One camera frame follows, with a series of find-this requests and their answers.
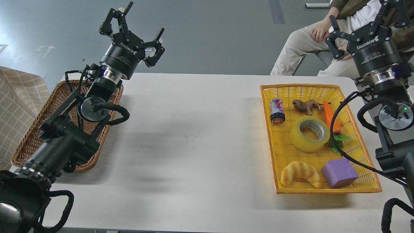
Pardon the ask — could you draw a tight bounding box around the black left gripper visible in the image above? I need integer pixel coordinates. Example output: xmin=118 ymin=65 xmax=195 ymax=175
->
xmin=99 ymin=1 xmax=165 ymax=80

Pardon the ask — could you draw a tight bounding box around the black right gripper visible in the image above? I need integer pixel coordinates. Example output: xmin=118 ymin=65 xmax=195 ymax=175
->
xmin=325 ymin=0 xmax=411 ymax=76

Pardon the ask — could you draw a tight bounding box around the yellow tape roll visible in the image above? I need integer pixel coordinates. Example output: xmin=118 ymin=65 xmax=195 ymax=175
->
xmin=289 ymin=116 xmax=330 ymax=153

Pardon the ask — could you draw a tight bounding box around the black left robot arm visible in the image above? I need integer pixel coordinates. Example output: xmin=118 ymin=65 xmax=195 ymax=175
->
xmin=1 ymin=2 xmax=165 ymax=233

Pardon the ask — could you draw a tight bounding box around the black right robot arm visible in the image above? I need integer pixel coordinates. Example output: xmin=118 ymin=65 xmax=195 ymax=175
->
xmin=325 ymin=0 xmax=413 ymax=192

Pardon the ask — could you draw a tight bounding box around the seated person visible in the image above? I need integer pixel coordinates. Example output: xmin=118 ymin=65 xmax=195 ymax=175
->
xmin=270 ymin=0 xmax=414 ymax=79

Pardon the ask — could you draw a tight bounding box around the white stand base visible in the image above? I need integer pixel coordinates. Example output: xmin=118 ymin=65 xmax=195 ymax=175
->
xmin=305 ymin=3 xmax=329 ymax=8

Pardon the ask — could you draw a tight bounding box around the brown wicker basket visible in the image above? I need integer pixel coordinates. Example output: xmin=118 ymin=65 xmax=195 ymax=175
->
xmin=11 ymin=80 xmax=124 ymax=172

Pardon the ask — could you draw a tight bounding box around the orange toy carrot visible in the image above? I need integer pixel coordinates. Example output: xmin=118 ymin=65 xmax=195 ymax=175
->
xmin=323 ymin=101 xmax=350 ymax=153

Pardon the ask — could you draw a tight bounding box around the beige checkered cloth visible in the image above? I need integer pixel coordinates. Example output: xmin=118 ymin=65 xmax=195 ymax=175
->
xmin=0 ymin=67 xmax=50 ymax=170

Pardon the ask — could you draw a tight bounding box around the small drink can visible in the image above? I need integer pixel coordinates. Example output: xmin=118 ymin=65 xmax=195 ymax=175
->
xmin=269 ymin=98 xmax=286 ymax=125

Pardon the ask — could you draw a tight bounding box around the purple foam block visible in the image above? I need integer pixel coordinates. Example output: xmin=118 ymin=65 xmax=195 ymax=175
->
xmin=322 ymin=158 xmax=358 ymax=188

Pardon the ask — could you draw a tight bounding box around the toy croissant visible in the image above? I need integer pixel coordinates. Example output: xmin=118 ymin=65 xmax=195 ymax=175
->
xmin=280 ymin=161 xmax=323 ymax=189

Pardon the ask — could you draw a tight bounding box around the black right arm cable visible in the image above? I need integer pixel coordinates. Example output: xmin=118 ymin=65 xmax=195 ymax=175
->
xmin=329 ymin=91 xmax=414 ymax=233

